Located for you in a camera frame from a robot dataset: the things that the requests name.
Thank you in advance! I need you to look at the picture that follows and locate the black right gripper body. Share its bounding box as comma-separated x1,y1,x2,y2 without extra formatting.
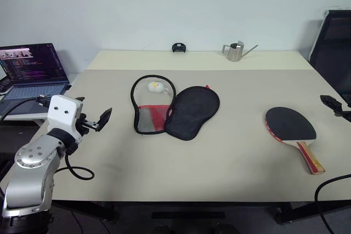
333,104,351,123

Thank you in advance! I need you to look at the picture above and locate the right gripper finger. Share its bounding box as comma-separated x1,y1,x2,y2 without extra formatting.
320,94,343,111

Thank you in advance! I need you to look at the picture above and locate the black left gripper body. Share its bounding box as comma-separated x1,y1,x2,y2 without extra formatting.
73,112,100,138

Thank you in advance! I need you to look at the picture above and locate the black table tennis paddle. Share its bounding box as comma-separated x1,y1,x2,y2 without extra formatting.
264,106,326,175

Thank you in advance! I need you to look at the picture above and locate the white yellow plush keychain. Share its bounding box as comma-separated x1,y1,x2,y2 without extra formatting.
147,81,165,93

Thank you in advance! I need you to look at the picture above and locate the black red paddle case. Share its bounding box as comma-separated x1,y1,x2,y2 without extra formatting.
130,74,221,141

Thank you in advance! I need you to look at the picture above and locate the black mesh office chair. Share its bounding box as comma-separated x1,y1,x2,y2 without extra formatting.
308,9,351,109

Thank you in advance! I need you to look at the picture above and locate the open dark laptop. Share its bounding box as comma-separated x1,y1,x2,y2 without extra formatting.
0,43,72,116

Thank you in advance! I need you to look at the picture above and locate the small black clamp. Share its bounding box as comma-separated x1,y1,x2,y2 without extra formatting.
172,42,188,53

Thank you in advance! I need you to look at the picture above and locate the metal long-spout watering can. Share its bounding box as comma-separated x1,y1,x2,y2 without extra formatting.
221,40,259,62

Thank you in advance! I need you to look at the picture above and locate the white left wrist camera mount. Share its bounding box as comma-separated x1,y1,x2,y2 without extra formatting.
48,95,84,139

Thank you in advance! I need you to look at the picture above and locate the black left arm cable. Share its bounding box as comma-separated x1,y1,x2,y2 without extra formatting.
0,94,95,181

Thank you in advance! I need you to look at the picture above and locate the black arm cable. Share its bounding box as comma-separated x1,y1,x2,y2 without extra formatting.
0,94,95,181
314,174,351,234

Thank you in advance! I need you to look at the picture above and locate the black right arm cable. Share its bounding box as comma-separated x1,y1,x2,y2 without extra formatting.
314,174,351,234

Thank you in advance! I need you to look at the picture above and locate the black table frame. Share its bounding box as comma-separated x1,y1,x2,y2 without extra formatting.
52,200,351,226

